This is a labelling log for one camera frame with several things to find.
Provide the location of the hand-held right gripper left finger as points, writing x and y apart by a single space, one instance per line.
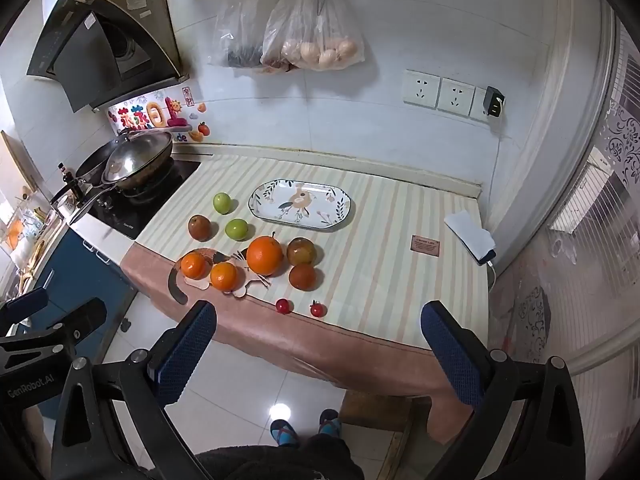
184 355

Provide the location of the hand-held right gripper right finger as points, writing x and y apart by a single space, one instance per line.
450 355

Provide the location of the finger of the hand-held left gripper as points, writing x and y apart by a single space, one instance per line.
25 301
80 319

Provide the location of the small bright tangerine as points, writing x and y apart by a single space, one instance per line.
195 265
223 276

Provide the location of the large orange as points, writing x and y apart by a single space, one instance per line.
265 256

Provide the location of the glossy dark red fruit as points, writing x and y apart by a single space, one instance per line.
200 227

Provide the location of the cherry tomato with stem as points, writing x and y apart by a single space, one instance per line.
317 309

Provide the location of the dull reddish orange fruit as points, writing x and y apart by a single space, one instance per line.
303 276

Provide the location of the dark fruit with yellow patch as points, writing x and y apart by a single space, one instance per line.
301 251

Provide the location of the small green fruit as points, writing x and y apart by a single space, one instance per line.
221 202

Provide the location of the oval floral ceramic plate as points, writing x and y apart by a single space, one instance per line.
300 200

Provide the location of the person's left forearm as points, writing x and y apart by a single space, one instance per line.
35 430

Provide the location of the blue base cabinet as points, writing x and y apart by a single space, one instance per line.
70 270

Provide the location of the striped tablecloth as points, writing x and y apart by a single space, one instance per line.
390 280

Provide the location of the cat-shaped cloth patch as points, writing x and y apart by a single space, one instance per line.
250 282

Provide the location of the stemless cherry tomato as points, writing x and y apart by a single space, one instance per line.
283 305

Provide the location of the brown cloth label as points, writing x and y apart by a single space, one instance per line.
426 245

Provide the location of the striped blue slipper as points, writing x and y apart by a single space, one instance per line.
330 422
285 432

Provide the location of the black gas stove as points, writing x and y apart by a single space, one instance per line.
145 205

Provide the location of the dark sauce bottle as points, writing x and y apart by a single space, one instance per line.
63 174

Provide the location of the person's dark trousers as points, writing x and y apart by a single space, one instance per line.
280 462

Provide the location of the steel wok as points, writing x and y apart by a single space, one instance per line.
137 157

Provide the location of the black range hood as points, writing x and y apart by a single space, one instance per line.
75 65

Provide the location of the black plug charger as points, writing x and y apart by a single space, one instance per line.
495 101

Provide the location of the patterned window curtain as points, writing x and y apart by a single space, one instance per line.
622 135

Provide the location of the clear bag with dark contents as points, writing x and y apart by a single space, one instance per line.
242 25

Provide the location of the clear plastic bag of eggs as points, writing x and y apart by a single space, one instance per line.
320 35

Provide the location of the colourful wall stickers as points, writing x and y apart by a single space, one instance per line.
155 115

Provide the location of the white wall outlet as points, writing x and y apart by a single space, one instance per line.
456 97
422 89

